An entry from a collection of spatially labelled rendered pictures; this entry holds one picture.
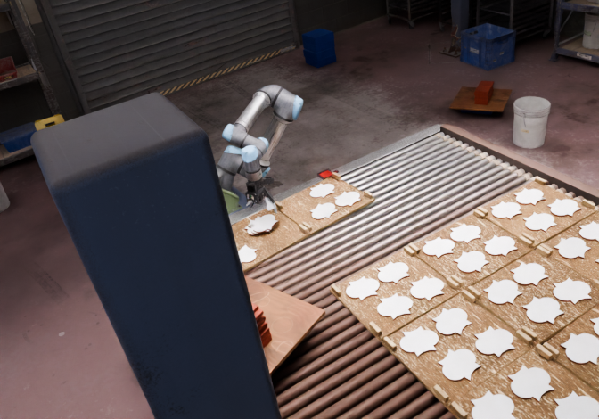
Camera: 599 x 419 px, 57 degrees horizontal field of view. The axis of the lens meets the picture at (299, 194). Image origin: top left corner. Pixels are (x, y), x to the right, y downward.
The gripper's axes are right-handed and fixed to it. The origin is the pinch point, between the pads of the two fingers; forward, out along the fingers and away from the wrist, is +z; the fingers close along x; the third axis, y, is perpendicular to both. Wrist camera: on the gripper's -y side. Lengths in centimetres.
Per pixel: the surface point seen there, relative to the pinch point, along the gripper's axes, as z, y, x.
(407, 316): 11, 32, 85
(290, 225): 10.7, -4.6, 10.3
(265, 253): 10.8, 18.2, 9.8
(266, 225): 7.4, 2.9, 1.8
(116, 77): 61, -254, -388
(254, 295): 0, 52, 28
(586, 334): 9, 18, 146
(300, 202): 10.7, -24.3, 5.5
